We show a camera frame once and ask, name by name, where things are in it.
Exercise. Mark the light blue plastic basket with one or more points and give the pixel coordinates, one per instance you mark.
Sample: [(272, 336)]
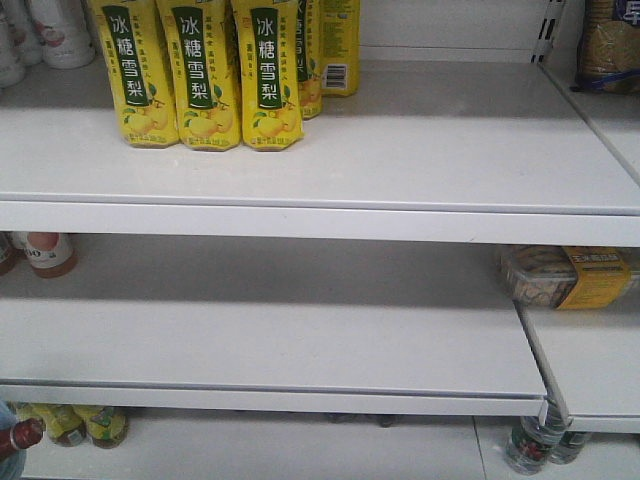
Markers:
[(12, 461)]

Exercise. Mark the white peach drink bottle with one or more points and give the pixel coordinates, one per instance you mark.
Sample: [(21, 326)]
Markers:
[(62, 27)]

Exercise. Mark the white metal shelving unit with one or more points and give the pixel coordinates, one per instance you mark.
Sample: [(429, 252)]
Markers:
[(332, 311)]

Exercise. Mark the biscuit tray yellow label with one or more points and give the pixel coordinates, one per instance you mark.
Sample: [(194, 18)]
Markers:
[(567, 277)]

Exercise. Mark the yellow pear drink bottle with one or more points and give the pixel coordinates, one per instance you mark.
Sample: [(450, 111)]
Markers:
[(308, 58), (202, 45), (135, 52), (271, 113), (340, 47)]

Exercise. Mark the yellow lemon tea bottle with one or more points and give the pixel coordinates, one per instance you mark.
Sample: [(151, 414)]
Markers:
[(106, 426), (62, 425)]

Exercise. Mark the clear water bottle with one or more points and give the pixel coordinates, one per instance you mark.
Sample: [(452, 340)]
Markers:
[(532, 439), (569, 447)]

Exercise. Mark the red coke aluminium bottle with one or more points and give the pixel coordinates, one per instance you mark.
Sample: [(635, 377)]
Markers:
[(27, 433)]

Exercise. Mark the orange C100 drink bottle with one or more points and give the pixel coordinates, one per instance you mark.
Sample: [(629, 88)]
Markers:
[(49, 254)]

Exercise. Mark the round cracker package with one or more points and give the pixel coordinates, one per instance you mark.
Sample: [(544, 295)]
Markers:
[(608, 49)]

